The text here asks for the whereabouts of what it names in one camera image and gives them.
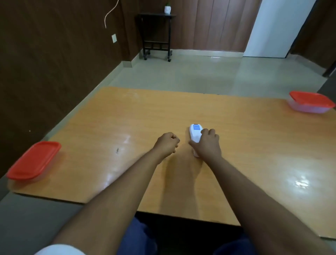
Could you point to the person's right hand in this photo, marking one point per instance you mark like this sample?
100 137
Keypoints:
209 147

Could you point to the person's left hand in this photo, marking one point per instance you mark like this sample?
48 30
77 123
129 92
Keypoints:
164 145

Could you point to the person's right thumb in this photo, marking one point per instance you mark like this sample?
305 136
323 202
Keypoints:
194 144

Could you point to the person's left fingers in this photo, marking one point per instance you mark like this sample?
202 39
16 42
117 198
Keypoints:
174 140

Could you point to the white handheld thermometer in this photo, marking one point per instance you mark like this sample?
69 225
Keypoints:
195 132

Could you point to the person's left forearm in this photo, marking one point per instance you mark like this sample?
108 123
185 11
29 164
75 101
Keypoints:
112 202

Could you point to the person's right forearm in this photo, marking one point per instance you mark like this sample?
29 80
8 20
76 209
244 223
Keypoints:
257 210

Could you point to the blue trousers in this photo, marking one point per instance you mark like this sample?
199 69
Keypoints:
141 239

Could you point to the black wheeled side table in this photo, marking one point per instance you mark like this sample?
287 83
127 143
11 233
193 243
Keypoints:
156 34

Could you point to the red-lidded plastic container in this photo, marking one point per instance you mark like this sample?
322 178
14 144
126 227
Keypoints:
32 160
311 101

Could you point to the white plant pot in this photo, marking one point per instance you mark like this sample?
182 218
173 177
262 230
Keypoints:
167 9

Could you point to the white door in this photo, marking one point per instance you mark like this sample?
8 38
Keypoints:
275 29

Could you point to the white shirt sleeve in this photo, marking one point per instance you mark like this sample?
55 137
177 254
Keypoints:
61 250

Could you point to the beige wall socket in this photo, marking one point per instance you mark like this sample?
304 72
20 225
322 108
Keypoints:
114 38

